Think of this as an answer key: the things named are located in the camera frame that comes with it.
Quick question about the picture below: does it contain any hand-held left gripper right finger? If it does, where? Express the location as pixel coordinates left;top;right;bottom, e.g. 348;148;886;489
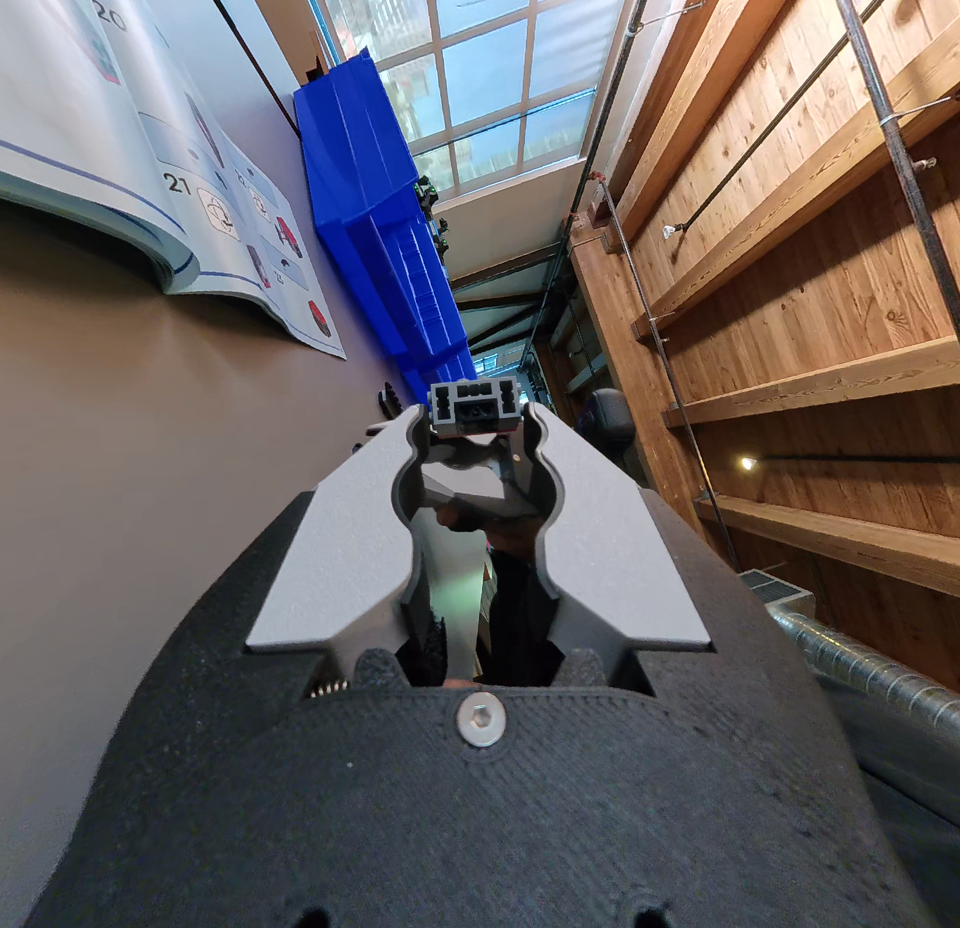
522;401;714;689

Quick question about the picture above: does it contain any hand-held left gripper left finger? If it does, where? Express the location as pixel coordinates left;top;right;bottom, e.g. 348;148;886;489
243;403;447;682

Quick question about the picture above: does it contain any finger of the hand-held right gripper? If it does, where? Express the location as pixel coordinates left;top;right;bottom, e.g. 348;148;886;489
421;469;543;526
431;442;530;487

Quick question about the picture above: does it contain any red and grey brick assembly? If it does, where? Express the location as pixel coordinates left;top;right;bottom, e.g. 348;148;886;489
427;376;524;440

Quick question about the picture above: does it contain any grey desk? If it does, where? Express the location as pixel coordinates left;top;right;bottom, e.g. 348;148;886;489
0;0;421;928

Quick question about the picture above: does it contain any metal vent grille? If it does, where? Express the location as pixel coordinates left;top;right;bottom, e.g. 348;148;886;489
738;566;817;622

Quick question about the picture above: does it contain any blue plastic bin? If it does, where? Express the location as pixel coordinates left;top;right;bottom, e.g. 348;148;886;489
292;46;479;408

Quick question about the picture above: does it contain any large grid window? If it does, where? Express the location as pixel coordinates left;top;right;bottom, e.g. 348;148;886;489
296;0;646;194

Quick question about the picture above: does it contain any metal conduit pipe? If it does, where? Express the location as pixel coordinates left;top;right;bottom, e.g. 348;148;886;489
823;0;960;329

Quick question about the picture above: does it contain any light blue instruction booklet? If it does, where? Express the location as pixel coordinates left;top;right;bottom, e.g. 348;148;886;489
0;0;348;361

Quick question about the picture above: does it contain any silver air duct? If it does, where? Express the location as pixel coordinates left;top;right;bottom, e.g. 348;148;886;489
772;605;960;749

